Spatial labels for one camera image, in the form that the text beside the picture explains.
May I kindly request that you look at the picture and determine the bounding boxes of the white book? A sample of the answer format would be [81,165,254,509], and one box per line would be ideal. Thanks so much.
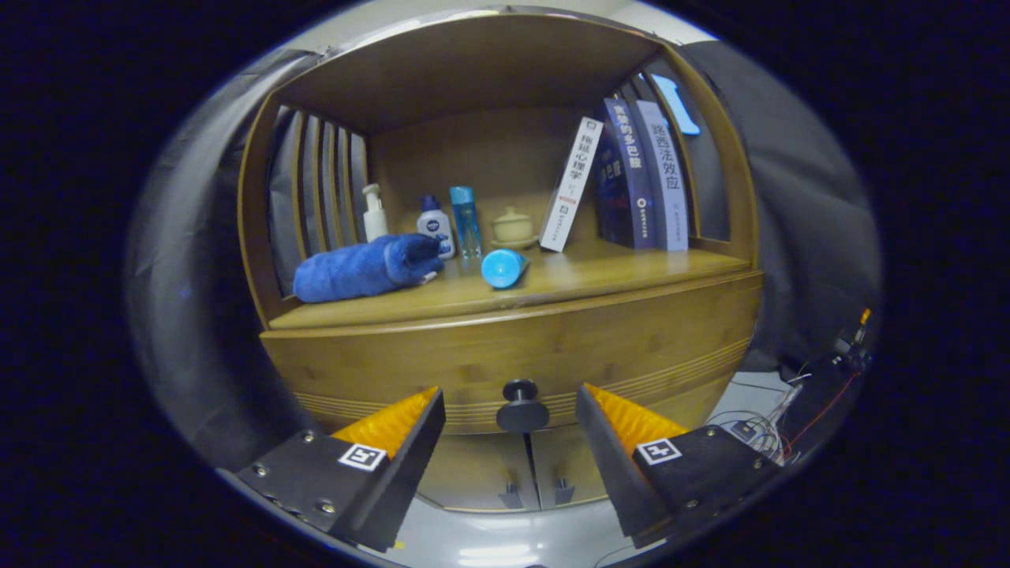
[538,117,604,253]

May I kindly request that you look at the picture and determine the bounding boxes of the white bottle with blue cap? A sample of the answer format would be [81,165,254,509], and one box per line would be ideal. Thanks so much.
[417,195,457,260]

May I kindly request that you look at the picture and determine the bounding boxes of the black drawer knob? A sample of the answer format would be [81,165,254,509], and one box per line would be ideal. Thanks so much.
[496,379,551,434]

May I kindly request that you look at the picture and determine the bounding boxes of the beige lidded teacup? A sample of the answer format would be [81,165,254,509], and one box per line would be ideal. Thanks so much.
[490,207,536,250]

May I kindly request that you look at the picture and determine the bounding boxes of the wooden cabinet door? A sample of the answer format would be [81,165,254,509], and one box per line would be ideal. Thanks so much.
[529,426,612,507]
[418,432,541,512]

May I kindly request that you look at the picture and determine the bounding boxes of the tangle of thin cables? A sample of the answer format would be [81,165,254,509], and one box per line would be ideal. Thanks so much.
[706,371,814,466]

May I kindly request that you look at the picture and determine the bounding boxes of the clear blue bottle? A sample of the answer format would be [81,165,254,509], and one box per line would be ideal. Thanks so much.
[450,186,483,260]

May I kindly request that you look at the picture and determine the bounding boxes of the blue rolled towel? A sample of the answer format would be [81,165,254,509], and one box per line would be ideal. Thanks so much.
[293,234,445,305]

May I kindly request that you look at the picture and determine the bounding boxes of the wooden countertop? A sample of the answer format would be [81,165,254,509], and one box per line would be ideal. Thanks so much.
[268,237,754,331]

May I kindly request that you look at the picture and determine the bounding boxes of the blue cosmetic tube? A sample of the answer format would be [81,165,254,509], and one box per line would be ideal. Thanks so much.
[481,248,531,290]

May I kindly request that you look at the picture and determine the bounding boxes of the white pump bottle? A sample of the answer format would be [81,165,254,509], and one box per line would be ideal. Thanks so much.
[362,183,389,243]

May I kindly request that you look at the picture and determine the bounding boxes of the black device with orange tip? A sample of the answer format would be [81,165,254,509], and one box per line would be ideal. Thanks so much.
[777,308,875,462]

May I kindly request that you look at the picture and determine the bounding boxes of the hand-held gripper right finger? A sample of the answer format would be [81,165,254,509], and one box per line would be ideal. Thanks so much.
[574,383,782,549]

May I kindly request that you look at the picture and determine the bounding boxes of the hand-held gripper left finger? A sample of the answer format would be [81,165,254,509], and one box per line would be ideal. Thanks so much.
[237,387,447,553]

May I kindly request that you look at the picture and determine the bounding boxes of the dark blue book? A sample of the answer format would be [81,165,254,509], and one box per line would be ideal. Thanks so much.
[593,97,657,250]

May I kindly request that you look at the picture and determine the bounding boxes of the pale purple book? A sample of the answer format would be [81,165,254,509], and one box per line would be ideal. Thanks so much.
[635,100,690,252]

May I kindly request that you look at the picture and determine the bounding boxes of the wooden cabinet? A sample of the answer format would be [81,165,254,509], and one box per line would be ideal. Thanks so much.
[237,12,765,514]

